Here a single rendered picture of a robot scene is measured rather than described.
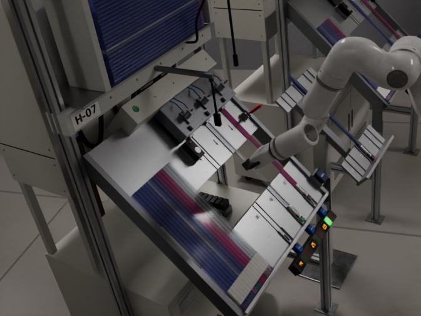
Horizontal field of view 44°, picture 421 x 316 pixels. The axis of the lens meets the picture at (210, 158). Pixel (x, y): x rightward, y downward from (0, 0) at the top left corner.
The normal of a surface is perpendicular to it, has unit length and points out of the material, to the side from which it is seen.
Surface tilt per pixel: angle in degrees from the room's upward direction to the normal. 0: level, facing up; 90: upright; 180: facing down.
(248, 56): 90
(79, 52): 90
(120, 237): 0
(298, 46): 90
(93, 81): 90
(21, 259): 0
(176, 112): 44
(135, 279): 0
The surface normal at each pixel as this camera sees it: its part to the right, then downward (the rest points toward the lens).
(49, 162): -0.54, 0.52
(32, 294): -0.15, -0.83
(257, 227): 0.48, -0.46
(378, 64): -0.90, -0.01
